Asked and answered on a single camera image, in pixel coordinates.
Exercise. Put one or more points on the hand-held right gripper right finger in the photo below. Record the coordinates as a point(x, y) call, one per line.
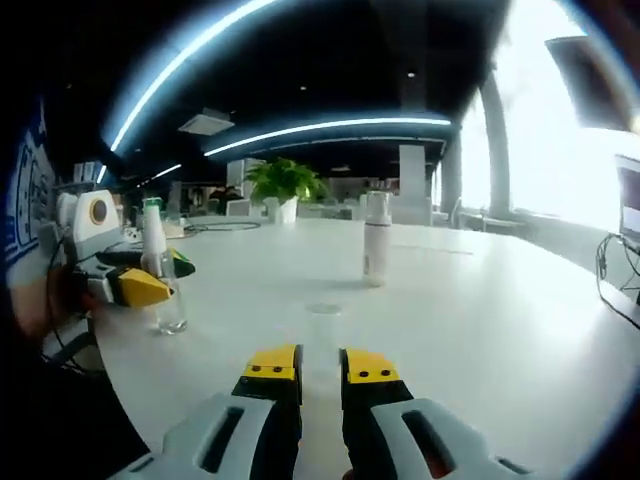
point(470, 450)

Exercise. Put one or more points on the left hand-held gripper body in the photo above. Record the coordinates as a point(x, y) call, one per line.
point(87, 235)

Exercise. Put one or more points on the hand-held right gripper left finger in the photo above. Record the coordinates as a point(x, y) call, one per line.
point(175, 450)

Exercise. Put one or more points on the clear glass pump bottle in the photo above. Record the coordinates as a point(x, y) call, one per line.
point(152, 235)

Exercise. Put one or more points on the clear plastic bottle cover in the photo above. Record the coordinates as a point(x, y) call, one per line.
point(378, 207)
point(324, 340)

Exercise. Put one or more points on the white pump bottle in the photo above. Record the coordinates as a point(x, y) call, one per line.
point(376, 250)

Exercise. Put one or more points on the short ceiling light strip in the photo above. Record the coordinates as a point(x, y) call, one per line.
point(167, 171)
point(102, 174)

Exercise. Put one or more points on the person's black clothing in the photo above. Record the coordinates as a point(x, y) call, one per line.
point(50, 425)

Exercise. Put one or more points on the green plant in white pot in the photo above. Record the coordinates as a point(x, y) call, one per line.
point(280, 177)

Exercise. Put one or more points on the ceiling air conditioner vent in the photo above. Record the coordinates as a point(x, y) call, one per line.
point(206, 122)

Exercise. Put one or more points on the long curved ceiling light strip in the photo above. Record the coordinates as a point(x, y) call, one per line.
point(175, 61)

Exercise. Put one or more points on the blue and white wall poster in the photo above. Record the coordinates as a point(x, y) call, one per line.
point(30, 200)

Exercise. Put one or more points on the black wall monitor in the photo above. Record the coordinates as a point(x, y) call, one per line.
point(595, 85)

